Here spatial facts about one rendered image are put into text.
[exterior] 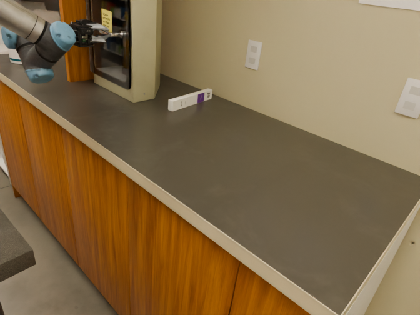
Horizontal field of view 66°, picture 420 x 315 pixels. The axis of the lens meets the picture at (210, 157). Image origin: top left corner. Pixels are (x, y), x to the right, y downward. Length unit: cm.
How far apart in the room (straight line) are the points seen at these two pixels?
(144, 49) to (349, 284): 108
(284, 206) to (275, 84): 69
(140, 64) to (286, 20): 59
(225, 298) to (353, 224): 36
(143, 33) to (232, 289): 97
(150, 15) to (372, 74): 83
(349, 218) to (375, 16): 67
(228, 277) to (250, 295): 7
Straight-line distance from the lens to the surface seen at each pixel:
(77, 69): 166
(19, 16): 106
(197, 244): 86
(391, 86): 122
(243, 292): 82
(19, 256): 71
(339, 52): 127
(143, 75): 139
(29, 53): 117
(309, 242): 76
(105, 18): 145
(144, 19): 135
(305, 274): 68
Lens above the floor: 141
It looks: 28 degrees down
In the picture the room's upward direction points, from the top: 7 degrees clockwise
